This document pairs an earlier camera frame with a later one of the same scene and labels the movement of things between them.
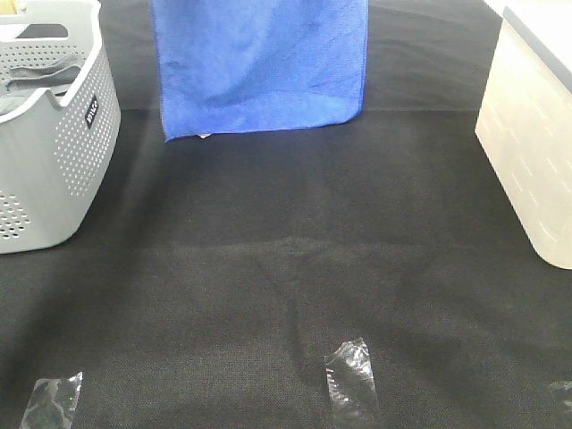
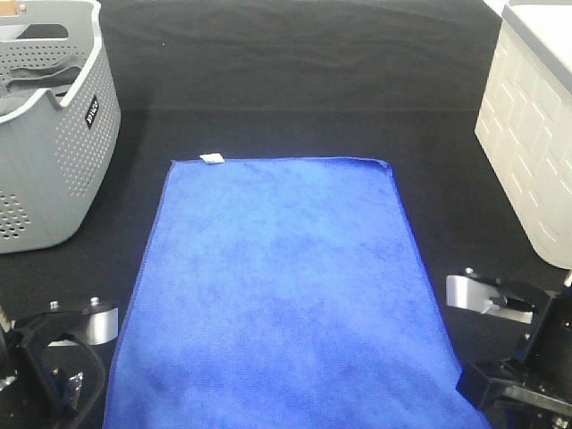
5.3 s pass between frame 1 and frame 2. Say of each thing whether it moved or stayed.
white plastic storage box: stayed
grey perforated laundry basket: stayed
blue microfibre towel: moved
